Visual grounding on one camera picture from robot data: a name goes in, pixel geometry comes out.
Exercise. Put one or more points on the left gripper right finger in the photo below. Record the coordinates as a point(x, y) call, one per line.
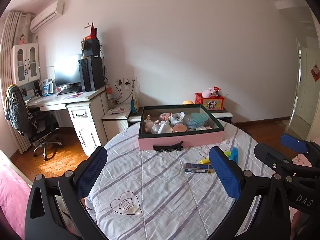
point(260, 209)

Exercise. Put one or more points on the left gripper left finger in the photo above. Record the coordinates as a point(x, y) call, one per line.
point(43, 219)

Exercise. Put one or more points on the blue highlighter marker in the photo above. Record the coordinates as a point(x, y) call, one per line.
point(234, 156)

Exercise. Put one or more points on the yellow highlighter marker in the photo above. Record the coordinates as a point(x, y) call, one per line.
point(208, 160)

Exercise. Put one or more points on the blue pencil lead box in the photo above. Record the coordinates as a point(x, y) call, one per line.
point(198, 168)

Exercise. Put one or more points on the pink block cat figure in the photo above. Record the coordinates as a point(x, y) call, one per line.
point(203, 128)

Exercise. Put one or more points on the teal round case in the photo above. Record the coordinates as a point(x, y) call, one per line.
point(198, 119)

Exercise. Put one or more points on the black hair claw clip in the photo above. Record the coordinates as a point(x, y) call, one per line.
point(170, 148)

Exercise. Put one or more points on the baby doll figurine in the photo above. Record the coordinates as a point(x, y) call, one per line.
point(148, 123)

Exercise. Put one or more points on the rose gold metal tin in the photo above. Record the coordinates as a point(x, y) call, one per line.
point(180, 128)

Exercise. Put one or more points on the white power adapter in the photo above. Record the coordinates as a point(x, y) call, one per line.
point(164, 127)

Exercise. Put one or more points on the colourful block figure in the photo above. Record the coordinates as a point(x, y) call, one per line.
point(164, 116)

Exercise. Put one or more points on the clear dental floss box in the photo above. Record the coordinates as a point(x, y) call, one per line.
point(190, 122)

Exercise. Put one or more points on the pink bed sheet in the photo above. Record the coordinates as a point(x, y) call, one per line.
point(14, 199)

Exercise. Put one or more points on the white door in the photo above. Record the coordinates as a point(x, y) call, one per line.
point(307, 92)

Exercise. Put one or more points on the black office chair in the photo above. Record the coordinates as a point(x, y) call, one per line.
point(39, 127)

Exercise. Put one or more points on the striped white quilt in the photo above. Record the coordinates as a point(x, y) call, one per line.
point(148, 195)

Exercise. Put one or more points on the black white side table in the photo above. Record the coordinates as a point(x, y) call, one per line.
point(223, 115)

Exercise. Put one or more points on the white computer desk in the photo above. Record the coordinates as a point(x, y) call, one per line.
point(85, 110)

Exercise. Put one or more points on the low white bedside table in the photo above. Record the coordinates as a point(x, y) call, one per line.
point(120, 118)

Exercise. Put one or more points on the pink storage box dark rim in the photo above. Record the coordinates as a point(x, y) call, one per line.
point(190, 138)

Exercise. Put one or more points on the red toy crate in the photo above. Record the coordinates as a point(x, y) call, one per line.
point(214, 103)

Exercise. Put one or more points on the pink plush in crate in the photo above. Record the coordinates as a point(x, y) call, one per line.
point(207, 93)

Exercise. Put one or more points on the yellow plush toy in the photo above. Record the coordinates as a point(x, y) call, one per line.
point(187, 102)

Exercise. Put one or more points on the computer monitor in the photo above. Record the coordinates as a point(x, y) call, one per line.
point(67, 74)

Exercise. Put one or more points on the black computer tower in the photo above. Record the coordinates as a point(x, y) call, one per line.
point(91, 73)

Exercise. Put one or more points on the white glass door cabinet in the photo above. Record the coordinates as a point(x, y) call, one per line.
point(25, 63)

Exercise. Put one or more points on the black box on tower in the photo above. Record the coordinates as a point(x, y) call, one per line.
point(90, 47)

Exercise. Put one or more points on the white air conditioner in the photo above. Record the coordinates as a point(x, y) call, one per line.
point(55, 10)

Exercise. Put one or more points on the wall power sockets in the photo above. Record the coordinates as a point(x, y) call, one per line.
point(126, 83)

